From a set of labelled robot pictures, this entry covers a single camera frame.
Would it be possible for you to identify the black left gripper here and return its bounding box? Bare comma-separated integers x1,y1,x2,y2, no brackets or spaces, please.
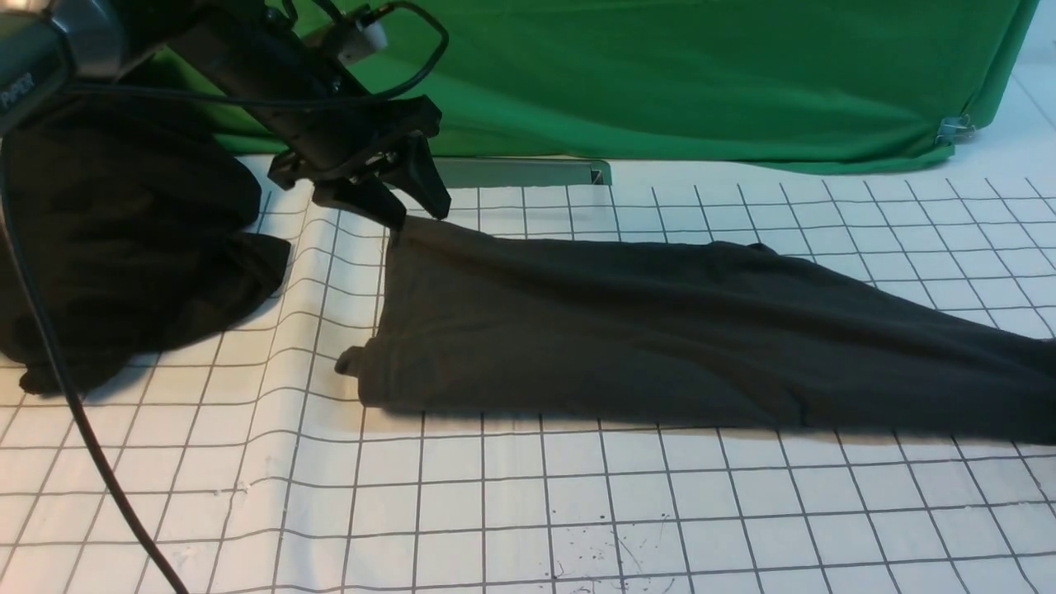
266,97,451,230

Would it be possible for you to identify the gray long-sleeve top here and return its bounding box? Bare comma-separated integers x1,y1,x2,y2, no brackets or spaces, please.
335,218,1055,445

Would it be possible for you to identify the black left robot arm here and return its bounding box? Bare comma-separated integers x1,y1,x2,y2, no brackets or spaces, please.
1,1,451,229

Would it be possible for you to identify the green backdrop cloth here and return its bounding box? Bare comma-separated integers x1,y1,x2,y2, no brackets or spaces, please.
148,0,1039,177

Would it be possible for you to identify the black crumpled garment pile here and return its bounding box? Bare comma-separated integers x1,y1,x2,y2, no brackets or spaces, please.
2,97,291,391

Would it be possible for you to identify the white grid paper mat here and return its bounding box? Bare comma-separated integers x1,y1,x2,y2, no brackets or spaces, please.
0,157,1056,594

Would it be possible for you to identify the silver binder clip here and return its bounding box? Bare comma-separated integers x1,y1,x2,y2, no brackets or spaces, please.
935,114,977,146

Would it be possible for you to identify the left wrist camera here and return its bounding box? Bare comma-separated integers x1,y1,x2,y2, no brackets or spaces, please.
320,10,389,64

